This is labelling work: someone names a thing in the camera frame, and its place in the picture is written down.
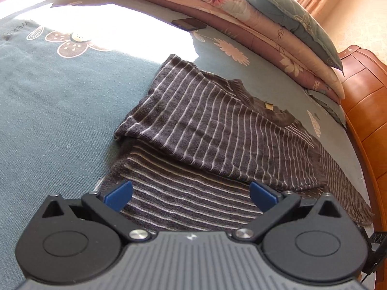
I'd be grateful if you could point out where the pink floral folded quilt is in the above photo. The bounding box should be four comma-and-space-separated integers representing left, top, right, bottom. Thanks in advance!
38, 0, 345, 100

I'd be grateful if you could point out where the plump teal floral pillow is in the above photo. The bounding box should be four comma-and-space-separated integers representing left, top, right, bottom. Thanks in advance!
230, 0, 343, 70

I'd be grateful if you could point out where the wooden headboard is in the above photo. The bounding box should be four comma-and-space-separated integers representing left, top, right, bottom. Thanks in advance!
337, 45, 387, 278

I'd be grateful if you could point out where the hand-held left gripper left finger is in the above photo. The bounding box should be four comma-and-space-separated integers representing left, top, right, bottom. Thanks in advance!
41, 181, 152, 244

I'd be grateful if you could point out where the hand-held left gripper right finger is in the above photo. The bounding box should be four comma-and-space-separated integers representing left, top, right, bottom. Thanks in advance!
232, 181, 345, 244

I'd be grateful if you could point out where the flat teal pillow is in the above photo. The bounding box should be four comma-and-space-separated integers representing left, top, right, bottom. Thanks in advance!
305, 89, 347, 127

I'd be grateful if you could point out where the black smartphone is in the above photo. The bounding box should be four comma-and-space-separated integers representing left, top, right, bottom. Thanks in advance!
172, 17, 208, 31

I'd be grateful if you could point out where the grey striped sweater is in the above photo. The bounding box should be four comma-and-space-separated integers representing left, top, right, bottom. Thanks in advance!
98, 54, 375, 233

